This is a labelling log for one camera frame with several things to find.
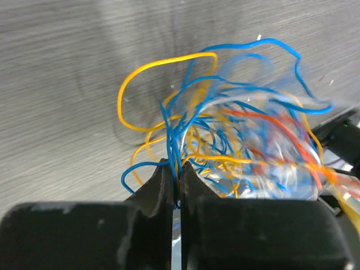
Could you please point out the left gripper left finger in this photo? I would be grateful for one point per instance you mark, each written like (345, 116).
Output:
(148, 242)

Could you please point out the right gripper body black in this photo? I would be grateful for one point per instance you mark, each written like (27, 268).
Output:
(340, 134)

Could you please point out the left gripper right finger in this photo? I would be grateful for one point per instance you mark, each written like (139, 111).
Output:
(206, 225)

